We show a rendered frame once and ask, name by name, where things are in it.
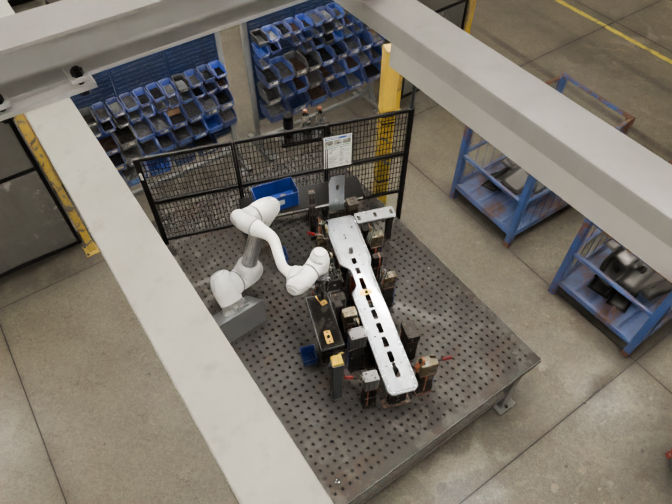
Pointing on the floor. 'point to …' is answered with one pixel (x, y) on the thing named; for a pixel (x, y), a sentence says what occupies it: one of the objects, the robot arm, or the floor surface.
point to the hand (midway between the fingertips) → (321, 295)
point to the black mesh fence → (289, 167)
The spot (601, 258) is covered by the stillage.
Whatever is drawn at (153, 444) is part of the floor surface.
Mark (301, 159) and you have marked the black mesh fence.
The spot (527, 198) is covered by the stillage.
